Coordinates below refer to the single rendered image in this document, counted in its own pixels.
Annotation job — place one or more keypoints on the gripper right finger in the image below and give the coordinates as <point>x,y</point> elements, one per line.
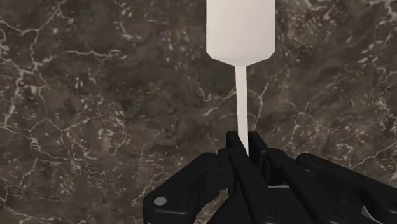
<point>313,183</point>

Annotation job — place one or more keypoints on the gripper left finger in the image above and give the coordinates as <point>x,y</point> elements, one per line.
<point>198,183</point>

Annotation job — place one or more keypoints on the white spatula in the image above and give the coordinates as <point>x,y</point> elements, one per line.
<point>240,31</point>

